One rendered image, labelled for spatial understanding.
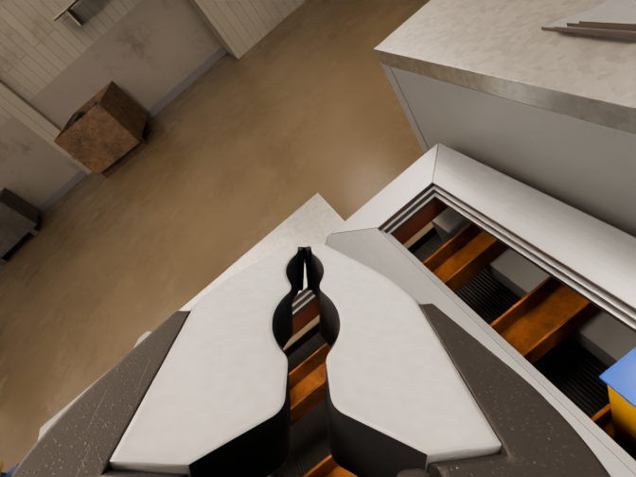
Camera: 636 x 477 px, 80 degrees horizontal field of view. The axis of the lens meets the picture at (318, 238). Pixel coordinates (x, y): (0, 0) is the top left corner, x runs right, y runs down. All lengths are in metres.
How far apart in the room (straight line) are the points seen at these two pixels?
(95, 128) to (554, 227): 5.98
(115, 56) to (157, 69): 0.61
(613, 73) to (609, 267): 0.26
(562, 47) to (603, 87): 0.12
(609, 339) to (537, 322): 0.11
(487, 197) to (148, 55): 6.86
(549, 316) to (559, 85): 0.41
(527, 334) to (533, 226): 0.21
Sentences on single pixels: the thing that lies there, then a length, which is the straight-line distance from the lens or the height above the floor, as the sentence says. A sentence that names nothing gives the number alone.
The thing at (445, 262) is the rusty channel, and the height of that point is 0.68.
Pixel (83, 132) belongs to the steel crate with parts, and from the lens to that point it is 6.34.
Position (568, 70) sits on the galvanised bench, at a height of 1.05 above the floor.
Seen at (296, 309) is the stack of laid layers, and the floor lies 0.83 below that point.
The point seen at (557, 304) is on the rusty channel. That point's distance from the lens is 0.84.
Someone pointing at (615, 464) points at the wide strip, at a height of 0.85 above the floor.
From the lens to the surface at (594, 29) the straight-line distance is 0.72.
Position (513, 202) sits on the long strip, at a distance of 0.78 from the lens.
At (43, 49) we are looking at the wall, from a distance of 7.49.
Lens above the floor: 1.43
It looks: 39 degrees down
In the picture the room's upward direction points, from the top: 42 degrees counter-clockwise
